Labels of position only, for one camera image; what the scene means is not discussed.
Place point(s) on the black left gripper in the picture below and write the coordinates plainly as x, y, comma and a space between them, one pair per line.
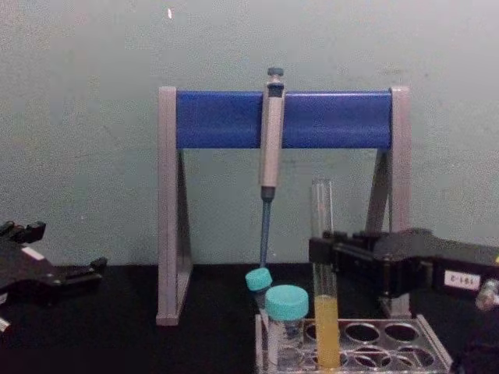
27, 276

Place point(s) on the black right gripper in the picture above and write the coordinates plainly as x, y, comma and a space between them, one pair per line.
421, 261

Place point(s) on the glass tube with yellow liquid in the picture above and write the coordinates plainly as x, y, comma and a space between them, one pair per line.
326, 331

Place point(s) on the large teal-capped plastic tube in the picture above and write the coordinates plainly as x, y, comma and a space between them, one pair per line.
286, 302

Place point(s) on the small teal-capped plastic tube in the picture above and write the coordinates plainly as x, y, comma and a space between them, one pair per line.
258, 279

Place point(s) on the clear plastic tube rack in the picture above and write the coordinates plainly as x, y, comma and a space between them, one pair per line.
390, 352

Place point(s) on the grey pipette with blue tip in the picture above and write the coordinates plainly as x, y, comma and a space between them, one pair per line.
271, 148

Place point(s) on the grey and blue pipette stand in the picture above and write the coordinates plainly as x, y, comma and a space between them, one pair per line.
218, 118

